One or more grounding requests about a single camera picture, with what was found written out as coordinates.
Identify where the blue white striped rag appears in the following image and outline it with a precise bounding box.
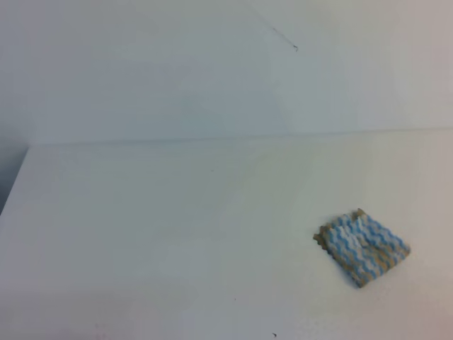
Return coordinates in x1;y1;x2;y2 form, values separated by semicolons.
313;209;411;288

